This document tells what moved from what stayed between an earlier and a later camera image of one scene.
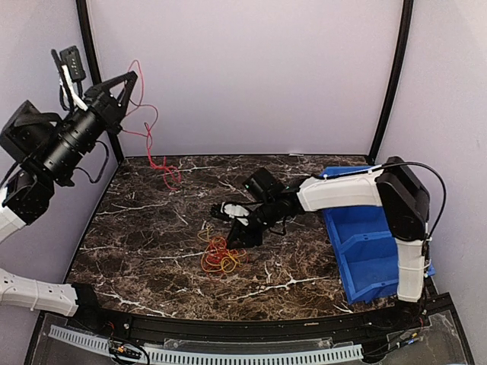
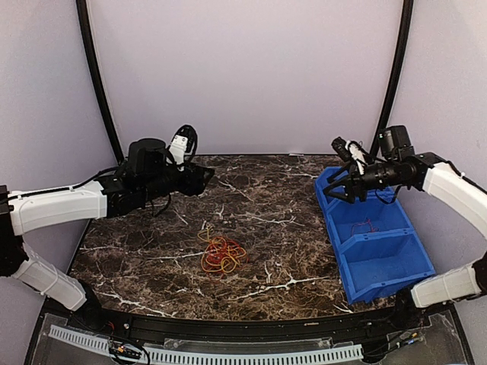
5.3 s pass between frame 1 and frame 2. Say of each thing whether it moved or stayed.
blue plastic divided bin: stayed
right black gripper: moved
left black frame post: stayed
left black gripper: moved
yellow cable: stayed
